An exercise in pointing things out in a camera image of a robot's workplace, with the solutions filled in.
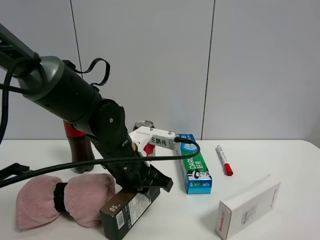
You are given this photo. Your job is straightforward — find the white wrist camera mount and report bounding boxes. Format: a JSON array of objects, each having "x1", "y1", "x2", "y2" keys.
[{"x1": 129, "y1": 126, "x2": 181, "y2": 158}]

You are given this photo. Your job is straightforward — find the pink rolled towel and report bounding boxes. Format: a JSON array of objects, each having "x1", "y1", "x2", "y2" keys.
[{"x1": 15, "y1": 173, "x2": 116, "y2": 229}]

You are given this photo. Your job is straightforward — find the white Snowhite box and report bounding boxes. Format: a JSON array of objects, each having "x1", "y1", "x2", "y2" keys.
[{"x1": 215, "y1": 175, "x2": 281, "y2": 240}]

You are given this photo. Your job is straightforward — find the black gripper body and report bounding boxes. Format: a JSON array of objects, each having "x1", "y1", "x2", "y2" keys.
[{"x1": 93, "y1": 134, "x2": 165, "y2": 193}]

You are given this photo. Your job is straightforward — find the dark brown cardboard box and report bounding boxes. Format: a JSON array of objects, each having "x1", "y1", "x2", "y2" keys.
[{"x1": 99, "y1": 188, "x2": 161, "y2": 240}]

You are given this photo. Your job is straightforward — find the red drink can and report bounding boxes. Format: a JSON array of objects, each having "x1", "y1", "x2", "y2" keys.
[{"x1": 134, "y1": 120, "x2": 157, "y2": 158}]

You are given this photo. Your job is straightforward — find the green blue toothpaste box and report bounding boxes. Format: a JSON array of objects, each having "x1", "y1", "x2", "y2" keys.
[{"x1": 177, "y1": 143, "x2": 213, "y2": 195}]

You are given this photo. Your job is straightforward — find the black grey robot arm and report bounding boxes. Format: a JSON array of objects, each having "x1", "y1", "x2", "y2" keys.
[{"x1": 0, "y1": 26, "x2": 173, "y2": 194}]

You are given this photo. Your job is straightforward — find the cola bottle yellow cap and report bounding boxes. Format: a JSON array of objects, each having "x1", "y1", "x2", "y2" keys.
[{"x1": 63, "y1": 120, "x2": 95, "y2": 163}]

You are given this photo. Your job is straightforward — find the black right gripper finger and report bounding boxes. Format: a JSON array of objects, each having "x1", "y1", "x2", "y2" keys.
[{"x1": 154, "y1": 172, "x2": 174, "y2": 193}]

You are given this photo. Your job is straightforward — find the red whiteboard marker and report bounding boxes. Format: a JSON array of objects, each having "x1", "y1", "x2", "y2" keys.
[{"x1": 216, "y1": 145, "x2": 234, "y2": 176}]

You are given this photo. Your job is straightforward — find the black camera cable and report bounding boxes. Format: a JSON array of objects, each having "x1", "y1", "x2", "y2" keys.
[{"x1": 0, "y1": 136, "x2": 201, "y2": 189}]

